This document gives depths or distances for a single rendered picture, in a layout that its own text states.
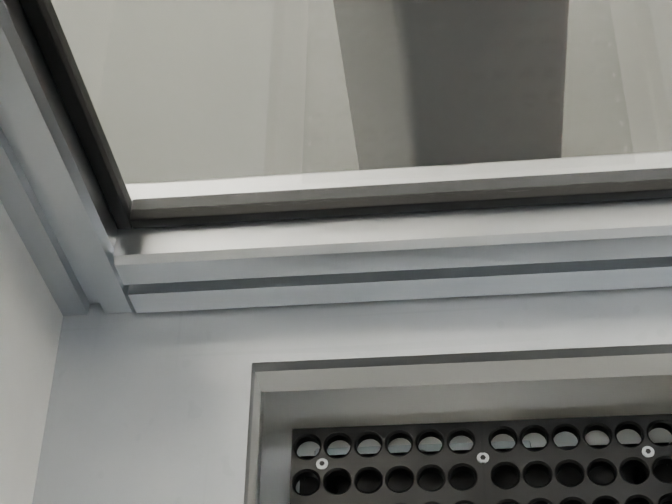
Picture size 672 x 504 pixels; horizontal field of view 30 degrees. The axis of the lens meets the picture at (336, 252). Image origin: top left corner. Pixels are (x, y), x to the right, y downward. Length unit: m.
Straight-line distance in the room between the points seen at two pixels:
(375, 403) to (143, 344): 0.15
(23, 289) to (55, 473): 0.08
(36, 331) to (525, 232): 0.22
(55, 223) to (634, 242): 0.25
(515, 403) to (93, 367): 0.22
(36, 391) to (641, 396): 0.31
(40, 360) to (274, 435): 0.15
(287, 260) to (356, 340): 0.05
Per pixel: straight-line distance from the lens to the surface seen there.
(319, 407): 0.67
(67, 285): 0.58
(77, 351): 0.59
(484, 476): 0.58
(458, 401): 0.67
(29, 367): 0.55
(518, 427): 0.59
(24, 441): 0.55
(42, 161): 0.51
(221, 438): 0.55
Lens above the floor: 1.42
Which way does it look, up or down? 54 degrees down
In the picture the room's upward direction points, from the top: 11 degrees counter-clockwise
